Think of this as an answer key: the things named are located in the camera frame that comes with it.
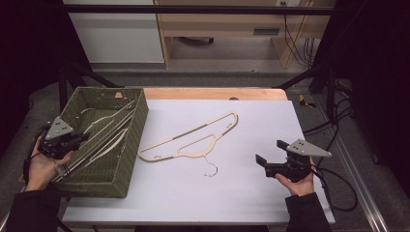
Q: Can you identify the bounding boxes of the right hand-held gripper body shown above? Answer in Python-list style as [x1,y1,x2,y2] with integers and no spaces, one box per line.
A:
[264,138,333,183]

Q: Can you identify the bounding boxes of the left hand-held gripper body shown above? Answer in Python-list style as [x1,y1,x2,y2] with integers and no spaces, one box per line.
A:
[38,116,80,160]

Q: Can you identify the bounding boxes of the green woven basket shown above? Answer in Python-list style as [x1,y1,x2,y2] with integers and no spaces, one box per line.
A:
[18,86,150,199]

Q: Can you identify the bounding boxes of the person's right hand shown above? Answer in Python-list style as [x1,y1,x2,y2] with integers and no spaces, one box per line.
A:
[275,171,317,197]

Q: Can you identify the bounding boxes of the person's left hand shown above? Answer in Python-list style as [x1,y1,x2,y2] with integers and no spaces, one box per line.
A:
[24,136,75,192]

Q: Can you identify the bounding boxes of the white table mat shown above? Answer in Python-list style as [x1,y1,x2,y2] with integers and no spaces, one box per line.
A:
[62,99,337,225]

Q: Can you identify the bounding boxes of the yellow and black tool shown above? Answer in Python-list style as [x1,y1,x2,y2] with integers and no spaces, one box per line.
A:
[298,94,317,109]

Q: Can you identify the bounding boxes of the black curtain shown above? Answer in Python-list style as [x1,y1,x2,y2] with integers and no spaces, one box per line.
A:
[313,0,410,194]
[0,0,93,156]

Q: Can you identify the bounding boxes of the white cabinet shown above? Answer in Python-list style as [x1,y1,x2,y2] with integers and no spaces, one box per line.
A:
[62,0,165,64]

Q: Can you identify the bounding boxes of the light wooden desk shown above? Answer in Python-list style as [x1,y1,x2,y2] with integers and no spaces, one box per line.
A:
[154,0,337,70]

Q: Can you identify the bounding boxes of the black metal frame strut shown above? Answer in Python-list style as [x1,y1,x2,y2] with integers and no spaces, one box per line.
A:
[274,64,337,120]
[57,62,125,112]

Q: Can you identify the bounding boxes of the black floor cables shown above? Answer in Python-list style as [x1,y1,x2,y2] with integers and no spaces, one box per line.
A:
[303,80,356,146]

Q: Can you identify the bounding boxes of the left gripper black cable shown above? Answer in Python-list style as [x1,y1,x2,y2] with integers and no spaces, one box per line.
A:
[22,127,49,182]

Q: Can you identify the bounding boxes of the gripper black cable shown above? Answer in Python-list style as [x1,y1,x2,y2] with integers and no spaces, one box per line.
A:
[310,163,360,213]
[22,127,49,182]

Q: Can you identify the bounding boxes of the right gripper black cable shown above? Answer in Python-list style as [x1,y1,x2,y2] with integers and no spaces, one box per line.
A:
[310,163,360,213]

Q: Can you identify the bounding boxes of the aluminium rail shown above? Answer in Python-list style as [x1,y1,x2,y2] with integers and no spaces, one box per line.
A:
[313,96,391,232]
[0,211,11,232]

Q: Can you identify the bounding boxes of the hanging black cables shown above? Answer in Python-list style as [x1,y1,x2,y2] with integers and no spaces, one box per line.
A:
[281,1,320,69]

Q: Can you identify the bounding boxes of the grey drawer handle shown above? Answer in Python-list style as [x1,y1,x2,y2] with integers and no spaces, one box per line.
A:
[253,28,280,36]

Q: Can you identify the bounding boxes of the black horizontal frame bar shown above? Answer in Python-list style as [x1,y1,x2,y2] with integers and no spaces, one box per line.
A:
[62,4,335,15]

